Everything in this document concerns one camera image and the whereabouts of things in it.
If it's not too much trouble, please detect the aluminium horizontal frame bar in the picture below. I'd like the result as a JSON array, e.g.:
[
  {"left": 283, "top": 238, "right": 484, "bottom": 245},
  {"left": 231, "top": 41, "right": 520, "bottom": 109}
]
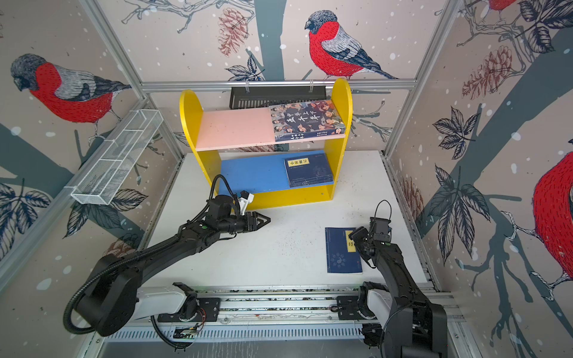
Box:
[{"left": 140, "top": 79, "right": 418, "bottom": 93}]

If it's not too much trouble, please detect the black corrugated cable hose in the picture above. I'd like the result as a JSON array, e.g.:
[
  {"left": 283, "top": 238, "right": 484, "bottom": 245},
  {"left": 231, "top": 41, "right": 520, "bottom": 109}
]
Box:
[{"left": 62, "top": 174, "right": 243, "bottom": 336}]

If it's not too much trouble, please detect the aluminium rail base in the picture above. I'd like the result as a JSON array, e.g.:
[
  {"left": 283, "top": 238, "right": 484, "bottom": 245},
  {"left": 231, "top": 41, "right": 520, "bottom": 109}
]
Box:
[{"left": 108, "top": 284, "right": 386, "bottom": 343}]

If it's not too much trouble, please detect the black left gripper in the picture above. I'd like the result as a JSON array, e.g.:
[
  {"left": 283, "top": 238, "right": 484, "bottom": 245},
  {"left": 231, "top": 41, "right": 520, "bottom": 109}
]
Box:
[{"left": 218, "top": 211, "right": 272, "bottom": 234}]

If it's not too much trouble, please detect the navy book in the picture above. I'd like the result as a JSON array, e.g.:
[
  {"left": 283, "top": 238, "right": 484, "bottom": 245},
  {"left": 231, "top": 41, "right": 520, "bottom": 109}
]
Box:
[
  {"left": 284, "top": 152, "right": 334, "bottom": 188},
  {"left": 325, "top": 228, "right": 363, "bottom": 274}
]

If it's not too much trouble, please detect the yellow wooden bookshelf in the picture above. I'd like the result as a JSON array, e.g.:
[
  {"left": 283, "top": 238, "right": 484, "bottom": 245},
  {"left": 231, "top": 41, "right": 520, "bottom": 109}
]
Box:
[{"left": 179, "top": 79, "right": 353, "bottom": 209}]

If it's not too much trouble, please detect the black mesh tray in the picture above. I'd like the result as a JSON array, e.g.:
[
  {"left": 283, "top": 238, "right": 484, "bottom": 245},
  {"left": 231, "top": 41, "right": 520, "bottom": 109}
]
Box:
[{"left": 229, "top": 86, "right": 327, "bottom": 110}]

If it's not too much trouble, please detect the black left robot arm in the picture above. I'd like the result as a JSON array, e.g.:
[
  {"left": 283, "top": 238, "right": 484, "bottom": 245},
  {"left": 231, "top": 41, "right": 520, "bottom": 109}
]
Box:
[{"left": 63, "top": 195, "right": 271, "bottom": 337}]

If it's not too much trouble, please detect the white wire mesh basket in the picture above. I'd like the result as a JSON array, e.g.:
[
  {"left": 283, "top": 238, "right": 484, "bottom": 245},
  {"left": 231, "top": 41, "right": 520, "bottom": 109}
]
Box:
[{"left": 71, "top": 109, "right": 164, "bottom": 205}]

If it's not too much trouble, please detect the colourful portrait cover book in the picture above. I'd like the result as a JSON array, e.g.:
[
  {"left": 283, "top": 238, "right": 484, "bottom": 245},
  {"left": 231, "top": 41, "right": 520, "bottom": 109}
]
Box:
[{"left": 269, "top": 100, "right": 346, "bottom": 142}]

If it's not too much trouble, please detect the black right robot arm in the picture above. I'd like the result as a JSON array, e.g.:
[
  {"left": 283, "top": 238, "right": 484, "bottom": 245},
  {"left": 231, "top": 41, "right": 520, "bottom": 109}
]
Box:
[{"left": 349, "top": 216, "right": 448, "bottom": 357}]

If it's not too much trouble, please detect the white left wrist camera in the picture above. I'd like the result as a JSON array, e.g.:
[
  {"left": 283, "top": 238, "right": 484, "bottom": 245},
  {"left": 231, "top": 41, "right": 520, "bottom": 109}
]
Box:
[{"left": 238, "top": 190, "right": 255, "bottom": 216}]

